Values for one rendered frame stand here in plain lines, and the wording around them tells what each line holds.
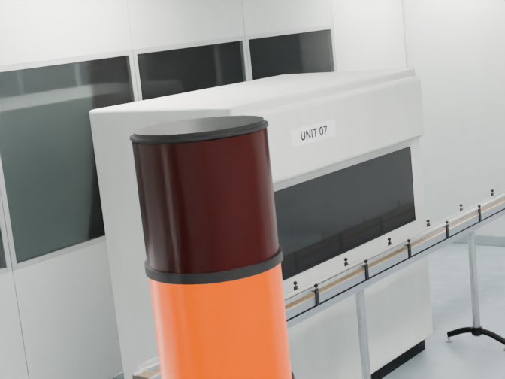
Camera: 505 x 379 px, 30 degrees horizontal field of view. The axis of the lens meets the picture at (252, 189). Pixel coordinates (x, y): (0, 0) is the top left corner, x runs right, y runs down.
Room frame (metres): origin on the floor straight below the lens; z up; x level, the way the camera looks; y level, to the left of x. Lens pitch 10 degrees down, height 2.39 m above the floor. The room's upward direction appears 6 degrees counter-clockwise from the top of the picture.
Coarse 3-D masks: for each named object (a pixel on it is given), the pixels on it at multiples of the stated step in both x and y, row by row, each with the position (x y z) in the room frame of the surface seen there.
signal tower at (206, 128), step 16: (144, 128) 0.34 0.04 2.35; (160, 128) 0.34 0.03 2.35; (176, 128) 0.33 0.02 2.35; (192, 128) 0.33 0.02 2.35; (208, 128) 0.32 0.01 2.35; (224, 128) 0.32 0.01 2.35; (240, 128) 0.32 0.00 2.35; (256, 128) 0.32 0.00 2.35; (272, 256) 0.33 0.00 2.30; (160, 272) 0.32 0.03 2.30; (224, 272) 0.31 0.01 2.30; (240, 272) 0.31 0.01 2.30; (256, 272) 0.32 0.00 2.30
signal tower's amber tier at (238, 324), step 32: (160, 288) 0.32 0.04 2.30; (192, 288) 0.31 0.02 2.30; (224, 288) 0.31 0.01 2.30; (256, 288) 0.32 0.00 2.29; (160, 320) 0.32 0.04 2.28; (192, 320) 0.31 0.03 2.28; (224, 320) 0.31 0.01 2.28; (256, 320) 0.32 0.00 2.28; (160, 352) 0.33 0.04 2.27; (192, 352) 0.31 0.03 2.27; (224, 352) 0.31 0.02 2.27; (256, 352) 0.32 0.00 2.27; (288, 352) 0.33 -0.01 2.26
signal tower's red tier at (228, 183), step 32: (160, 160) 0.32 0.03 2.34; (192, 160) 0.31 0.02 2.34; (224, 160) 0.31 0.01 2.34; (256, 160) 0.32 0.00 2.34; (160, 192) 0.32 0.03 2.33; (192, 192) 0.31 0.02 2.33; (224, 192) 0.31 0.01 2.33; (256, 192) 0.32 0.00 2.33; (160, 224) 0.32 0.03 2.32; (192, 224) 0.31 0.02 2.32; (224, 224) 0.31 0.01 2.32; (256, 224) 0.32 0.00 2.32; (160, 256) 0.32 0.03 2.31; (192, 256) 0.31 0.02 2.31; (224, 256) 0.31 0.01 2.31; (256, 256) 0.32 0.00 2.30
